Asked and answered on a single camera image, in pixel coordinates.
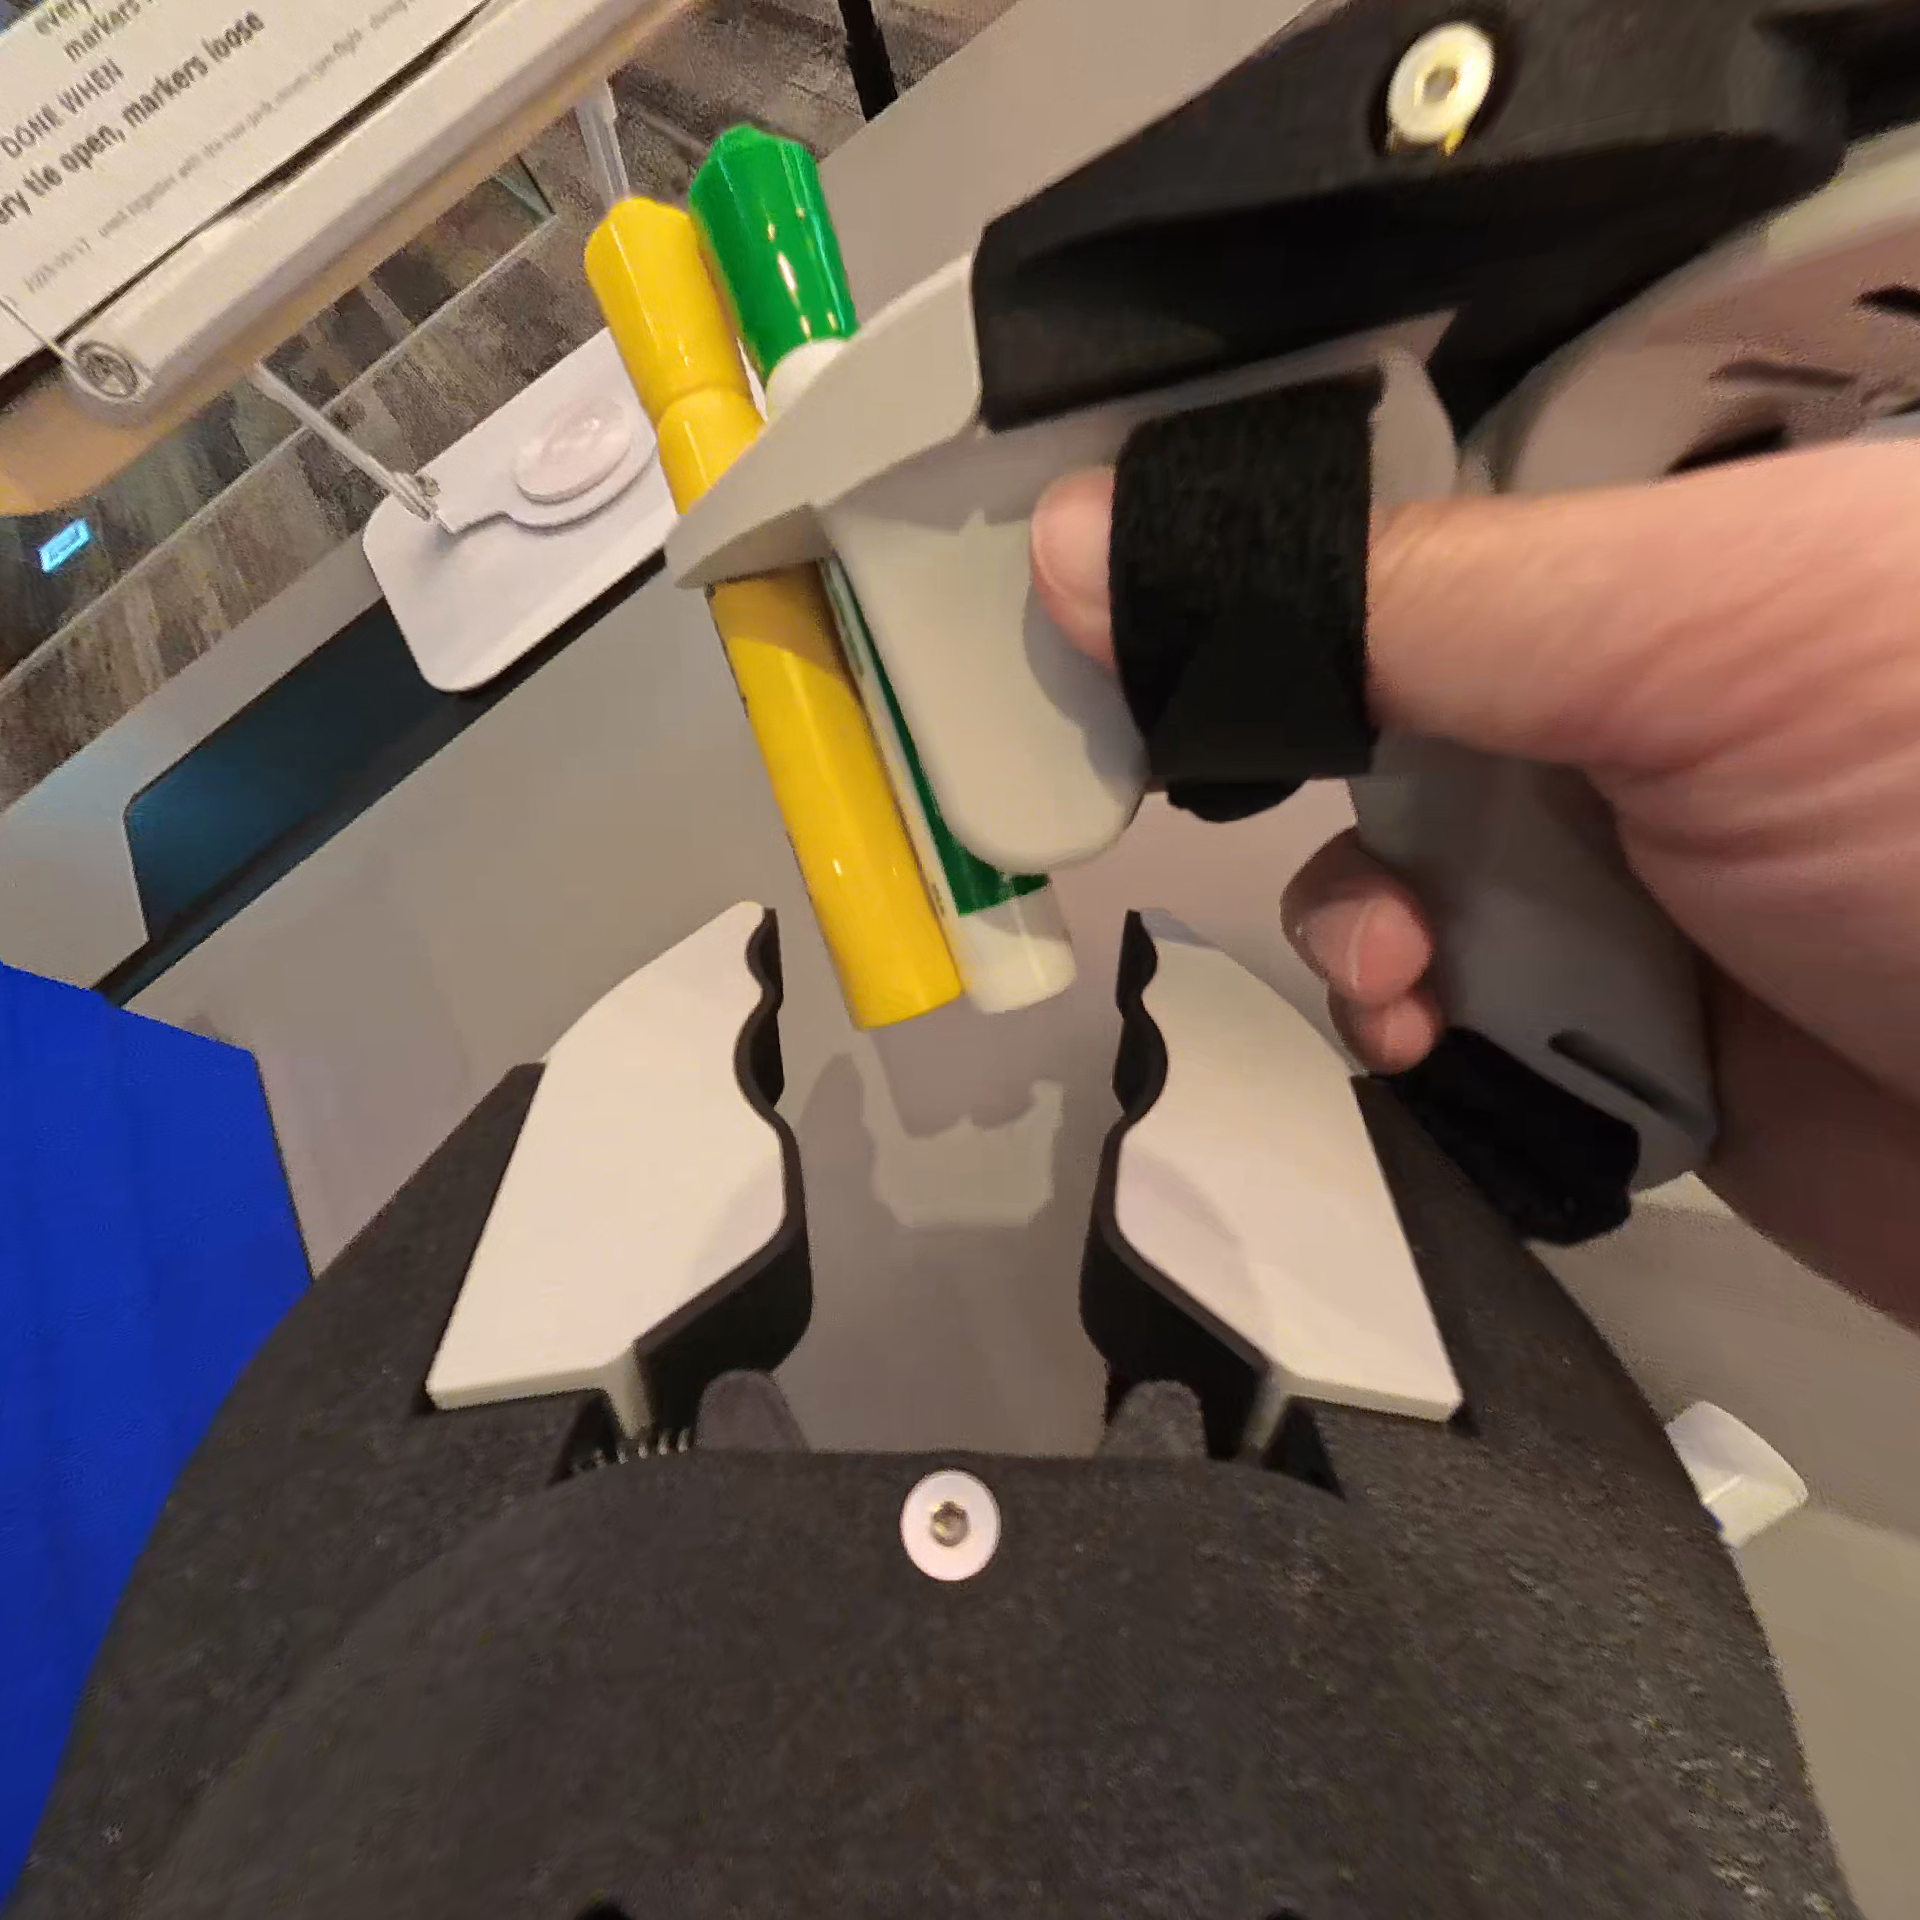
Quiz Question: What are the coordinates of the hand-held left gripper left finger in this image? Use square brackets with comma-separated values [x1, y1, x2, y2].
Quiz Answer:
[429, 901, 815, 1447]

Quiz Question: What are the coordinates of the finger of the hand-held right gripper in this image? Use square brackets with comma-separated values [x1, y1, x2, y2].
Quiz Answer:
[666, 253, 1152, 874]

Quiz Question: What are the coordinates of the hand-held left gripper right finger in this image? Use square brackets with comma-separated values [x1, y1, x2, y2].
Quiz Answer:
[1081, 907, 1464, 1455]

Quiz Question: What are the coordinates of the green dry erase marker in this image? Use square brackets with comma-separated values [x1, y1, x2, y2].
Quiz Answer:
[689, 128, 1081, 1014]

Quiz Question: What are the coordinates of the yellow marker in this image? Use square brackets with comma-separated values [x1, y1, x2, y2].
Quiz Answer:
[584, 197, 964, 1032]

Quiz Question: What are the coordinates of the person's right hand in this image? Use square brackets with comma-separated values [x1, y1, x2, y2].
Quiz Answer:
[1033, 437, 1920, 1346]

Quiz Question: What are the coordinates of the black pole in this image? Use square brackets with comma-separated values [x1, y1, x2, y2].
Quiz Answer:
[832, 0, 900, 118]

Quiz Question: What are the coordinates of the white sign stand base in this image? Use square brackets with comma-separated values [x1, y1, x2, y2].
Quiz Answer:
[359, 328, 678, 695]

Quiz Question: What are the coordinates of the blue cloth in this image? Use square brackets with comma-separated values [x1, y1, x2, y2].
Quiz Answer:
[0, 961, 312, 1810]

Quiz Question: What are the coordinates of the dark glossy panel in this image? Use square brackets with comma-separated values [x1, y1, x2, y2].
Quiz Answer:
[124, 597, 460, 942]

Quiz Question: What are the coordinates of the printed instruction sign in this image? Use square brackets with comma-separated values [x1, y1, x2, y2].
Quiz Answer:
[0, 0, 697, 437]

